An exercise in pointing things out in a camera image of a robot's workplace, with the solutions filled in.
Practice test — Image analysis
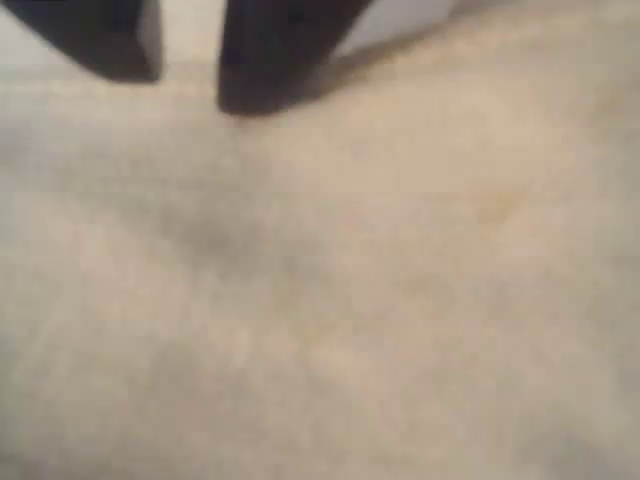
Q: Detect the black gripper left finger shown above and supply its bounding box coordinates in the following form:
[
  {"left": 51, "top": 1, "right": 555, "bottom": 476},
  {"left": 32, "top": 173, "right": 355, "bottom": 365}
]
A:
[{"left": 0, "top": 0, "right": 164, "bottom": 84}]

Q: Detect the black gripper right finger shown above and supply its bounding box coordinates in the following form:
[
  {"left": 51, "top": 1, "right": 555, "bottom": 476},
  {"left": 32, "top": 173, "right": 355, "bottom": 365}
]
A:
[{"left": 216, "top": 0, "right": 374, "bottom": 118}]

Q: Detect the plain white cloth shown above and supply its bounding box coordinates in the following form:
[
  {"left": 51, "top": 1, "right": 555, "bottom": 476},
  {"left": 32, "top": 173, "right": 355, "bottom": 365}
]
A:
[{"left": 0, "top": 0, "right": 640, "bottom": 480}]

